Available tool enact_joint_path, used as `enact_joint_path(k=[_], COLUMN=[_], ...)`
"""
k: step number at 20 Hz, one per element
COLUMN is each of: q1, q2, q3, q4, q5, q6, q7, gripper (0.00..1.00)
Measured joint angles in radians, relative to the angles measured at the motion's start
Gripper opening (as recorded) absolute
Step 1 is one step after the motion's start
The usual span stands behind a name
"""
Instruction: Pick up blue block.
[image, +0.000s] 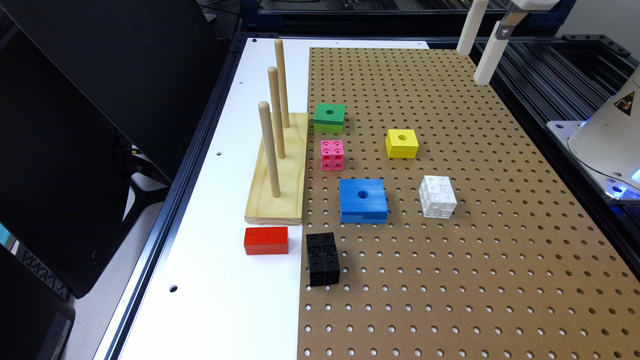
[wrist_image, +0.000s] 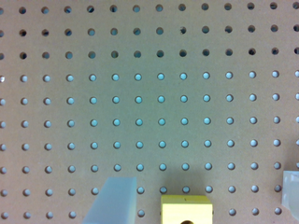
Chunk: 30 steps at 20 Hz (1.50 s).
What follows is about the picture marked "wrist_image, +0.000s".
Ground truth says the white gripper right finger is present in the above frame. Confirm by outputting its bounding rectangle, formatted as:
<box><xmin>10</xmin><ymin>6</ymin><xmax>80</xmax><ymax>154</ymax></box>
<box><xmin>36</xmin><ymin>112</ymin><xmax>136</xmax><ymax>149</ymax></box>
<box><xmin>281</xmin><ymin>171</ymin><xmax>299</xmax><ymax>219</ymax></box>

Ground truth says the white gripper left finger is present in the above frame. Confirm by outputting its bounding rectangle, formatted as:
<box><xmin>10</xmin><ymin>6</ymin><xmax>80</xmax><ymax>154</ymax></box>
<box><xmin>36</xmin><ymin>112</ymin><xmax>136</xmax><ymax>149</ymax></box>
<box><xmin>82</xmin><ymin>177</ymin><xmax>136</xmax><ymax>224</ymax></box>

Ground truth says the yellow block with hole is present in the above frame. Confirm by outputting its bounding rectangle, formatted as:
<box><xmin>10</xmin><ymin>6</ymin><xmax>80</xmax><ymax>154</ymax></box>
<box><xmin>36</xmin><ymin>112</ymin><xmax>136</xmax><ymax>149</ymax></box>
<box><xmin>161</xmin><ymin>195</ymin><xmax>213</xmax><ymax>224</ymax></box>

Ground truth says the brown pegboard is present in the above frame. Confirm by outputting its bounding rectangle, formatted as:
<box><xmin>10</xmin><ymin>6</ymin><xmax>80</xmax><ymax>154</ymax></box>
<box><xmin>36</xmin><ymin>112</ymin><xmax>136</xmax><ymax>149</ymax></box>
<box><xmin>0</xmin><ymin>0</ymin><xmax>299</xmax><ymax>224</ymax></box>

